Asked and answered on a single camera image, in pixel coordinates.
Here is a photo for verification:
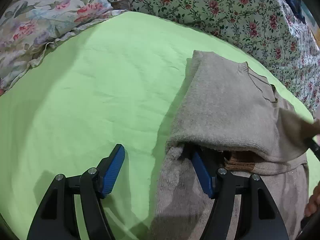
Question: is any beige knit sweater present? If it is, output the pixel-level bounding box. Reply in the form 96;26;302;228
149;51;319;239

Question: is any person's right hand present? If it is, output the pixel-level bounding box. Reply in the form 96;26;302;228
304;184;320;217

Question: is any lime green bed sheet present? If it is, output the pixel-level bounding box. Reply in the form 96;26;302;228
1;12;313;239

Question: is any small-flower floral quilt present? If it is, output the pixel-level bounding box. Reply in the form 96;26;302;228
112;0;319;113

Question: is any large-flower ruffled pillow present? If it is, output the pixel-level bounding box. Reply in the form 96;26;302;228
1;0;129;93

